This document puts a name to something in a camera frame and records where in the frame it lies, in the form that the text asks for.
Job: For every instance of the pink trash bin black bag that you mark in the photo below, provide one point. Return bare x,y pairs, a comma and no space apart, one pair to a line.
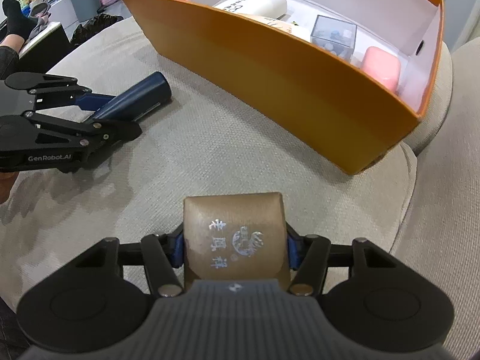
92,27

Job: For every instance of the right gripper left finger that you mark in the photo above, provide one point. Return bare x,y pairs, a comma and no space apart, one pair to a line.
161,256

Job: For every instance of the dark blue shampoo bottle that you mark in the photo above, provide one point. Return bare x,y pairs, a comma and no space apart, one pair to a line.
137,101

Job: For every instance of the white long box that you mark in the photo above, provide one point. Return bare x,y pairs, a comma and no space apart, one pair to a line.
267,8

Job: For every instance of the brown jewelry box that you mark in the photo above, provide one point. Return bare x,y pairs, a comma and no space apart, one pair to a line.
235,238

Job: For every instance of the person right hand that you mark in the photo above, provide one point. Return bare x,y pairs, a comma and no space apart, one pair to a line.
7,180

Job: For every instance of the clear plastic cube box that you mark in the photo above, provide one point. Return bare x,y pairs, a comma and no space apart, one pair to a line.
336,36

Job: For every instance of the beige sofa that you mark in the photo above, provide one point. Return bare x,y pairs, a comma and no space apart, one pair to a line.
420,202

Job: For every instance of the orange cardboard box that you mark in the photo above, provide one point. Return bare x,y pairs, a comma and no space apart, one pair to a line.
334,107

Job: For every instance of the foot in black sock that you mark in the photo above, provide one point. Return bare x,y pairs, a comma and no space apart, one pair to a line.
17,23

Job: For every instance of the pink bottle orange cap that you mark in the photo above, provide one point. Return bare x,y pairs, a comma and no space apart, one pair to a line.
382,66

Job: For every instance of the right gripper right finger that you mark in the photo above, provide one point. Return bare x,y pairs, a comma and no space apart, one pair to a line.
308,258

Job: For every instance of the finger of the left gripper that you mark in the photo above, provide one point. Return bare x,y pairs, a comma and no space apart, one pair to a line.
51,91
24,129

